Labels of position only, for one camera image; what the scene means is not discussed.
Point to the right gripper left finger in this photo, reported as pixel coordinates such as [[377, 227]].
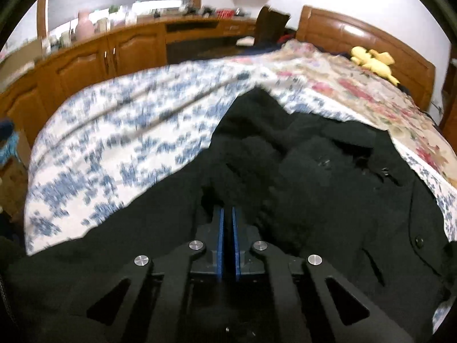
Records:
[[172, 298]]

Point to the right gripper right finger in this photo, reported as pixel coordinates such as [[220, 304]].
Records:
[[310, 300]]

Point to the black double-breasted coat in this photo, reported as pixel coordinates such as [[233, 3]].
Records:
[[338, 189]]

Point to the blue floral white quilt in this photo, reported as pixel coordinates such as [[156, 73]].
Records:
[[111, 142]]

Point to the red floral beige blanket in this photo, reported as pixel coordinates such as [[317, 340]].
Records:
[[372, 97]]

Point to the long wooden desk cabinet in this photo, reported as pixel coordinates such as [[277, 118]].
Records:
[[33, 98]]

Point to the wooden bed headboard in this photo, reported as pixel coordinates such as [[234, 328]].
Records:
[[336, 32]]

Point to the yellow plush toy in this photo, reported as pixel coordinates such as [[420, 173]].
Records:
[[378, 63]]

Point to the pink thermos jug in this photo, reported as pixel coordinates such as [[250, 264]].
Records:
[[85, 28]]

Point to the dark wooden chair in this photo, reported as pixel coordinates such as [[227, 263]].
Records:
[[270, 25]]

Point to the red basket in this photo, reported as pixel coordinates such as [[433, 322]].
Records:
[[225, 13]]

